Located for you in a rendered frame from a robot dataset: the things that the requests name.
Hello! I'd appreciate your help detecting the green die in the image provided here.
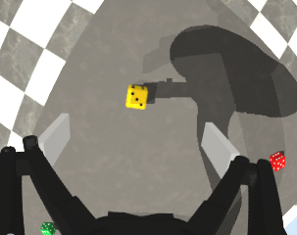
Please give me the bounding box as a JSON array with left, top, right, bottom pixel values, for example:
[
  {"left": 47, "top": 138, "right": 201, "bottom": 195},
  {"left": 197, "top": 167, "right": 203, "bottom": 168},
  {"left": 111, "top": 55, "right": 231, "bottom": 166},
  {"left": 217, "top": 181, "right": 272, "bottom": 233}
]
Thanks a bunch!
[{"left": 40, "top": 222, "right": 56, "bottom": 235}]

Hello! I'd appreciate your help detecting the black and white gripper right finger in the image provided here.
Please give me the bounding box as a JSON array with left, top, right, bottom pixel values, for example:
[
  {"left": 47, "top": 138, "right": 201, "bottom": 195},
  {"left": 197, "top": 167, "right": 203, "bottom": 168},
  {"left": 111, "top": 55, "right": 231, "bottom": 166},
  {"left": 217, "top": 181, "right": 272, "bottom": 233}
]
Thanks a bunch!
[{"left": 174, "top": 122, "right": 287, "bottom": 235}]

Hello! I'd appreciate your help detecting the yellow die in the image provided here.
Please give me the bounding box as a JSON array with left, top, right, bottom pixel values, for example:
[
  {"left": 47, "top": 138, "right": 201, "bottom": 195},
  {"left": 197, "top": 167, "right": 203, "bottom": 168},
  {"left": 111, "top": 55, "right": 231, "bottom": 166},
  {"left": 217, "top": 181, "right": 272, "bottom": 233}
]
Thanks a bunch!
[{"left": 126, "top": 85, "right": 148, "bottom": 110}]

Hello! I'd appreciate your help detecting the red die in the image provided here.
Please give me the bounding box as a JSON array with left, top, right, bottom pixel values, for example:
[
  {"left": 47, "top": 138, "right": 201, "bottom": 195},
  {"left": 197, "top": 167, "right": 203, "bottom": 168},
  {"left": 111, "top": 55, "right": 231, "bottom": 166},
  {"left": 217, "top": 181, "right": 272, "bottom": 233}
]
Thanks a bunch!
[{"left": 270, "top": 152, "right": 285, "bottom": 171}]

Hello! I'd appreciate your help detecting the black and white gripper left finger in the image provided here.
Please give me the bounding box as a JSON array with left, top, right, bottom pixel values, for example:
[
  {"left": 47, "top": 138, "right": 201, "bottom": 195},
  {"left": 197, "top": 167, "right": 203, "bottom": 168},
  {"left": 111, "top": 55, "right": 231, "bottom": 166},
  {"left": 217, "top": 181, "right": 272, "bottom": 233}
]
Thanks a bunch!
[{"left": 0, "top": 114, "right": 114, "bottom": 235}]

